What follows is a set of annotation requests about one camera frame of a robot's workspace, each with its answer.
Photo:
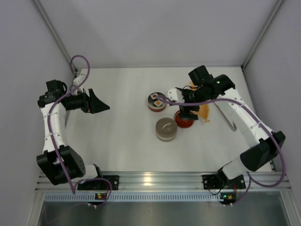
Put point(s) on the aluminium frame post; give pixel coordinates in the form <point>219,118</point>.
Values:
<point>51,29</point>
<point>263,32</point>

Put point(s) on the metal tongs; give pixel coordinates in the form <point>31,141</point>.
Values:
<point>226,116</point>

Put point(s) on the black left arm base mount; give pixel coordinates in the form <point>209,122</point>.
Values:
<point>109,182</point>

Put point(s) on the slotted grey cable duct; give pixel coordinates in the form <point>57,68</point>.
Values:
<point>138,197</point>

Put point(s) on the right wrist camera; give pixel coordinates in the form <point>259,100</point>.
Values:
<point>174,95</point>

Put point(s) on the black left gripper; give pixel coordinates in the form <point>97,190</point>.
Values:
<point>87,101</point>

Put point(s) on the left aluminium frame post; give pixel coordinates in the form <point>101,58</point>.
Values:
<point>51,29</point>

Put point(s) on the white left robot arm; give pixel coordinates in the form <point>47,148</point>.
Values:
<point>58,161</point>

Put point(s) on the sushi roll red centre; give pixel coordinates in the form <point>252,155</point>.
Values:
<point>154,96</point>

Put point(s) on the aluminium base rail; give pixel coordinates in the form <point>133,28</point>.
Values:
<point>169,181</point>

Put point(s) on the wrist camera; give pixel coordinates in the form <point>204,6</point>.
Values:
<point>78,80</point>
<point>174,95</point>

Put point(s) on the red round lid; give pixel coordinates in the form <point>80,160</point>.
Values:
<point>184,124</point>

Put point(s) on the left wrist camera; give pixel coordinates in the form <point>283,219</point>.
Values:
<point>78,80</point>

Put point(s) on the beige band metal container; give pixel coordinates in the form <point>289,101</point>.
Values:
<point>166,137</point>

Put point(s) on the red band metal container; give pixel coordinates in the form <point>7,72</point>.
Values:
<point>151,105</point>

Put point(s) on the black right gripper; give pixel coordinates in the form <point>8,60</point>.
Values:
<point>186,109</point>

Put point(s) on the brown round lid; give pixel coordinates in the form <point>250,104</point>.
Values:
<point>166,126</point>

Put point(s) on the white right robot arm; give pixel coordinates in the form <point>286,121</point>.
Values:
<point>264,144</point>

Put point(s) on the sushi roll orange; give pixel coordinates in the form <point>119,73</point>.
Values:
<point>158,103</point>

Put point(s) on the right aluminium frame post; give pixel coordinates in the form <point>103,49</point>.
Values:
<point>263,32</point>

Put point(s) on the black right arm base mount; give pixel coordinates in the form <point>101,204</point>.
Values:
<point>216,181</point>

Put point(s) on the woven bamboo boat tray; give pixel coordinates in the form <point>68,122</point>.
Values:
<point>203,109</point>

